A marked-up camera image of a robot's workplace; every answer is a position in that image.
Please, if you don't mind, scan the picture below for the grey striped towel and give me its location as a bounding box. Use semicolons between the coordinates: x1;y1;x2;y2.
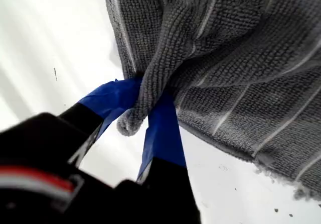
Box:
101;0;321;202

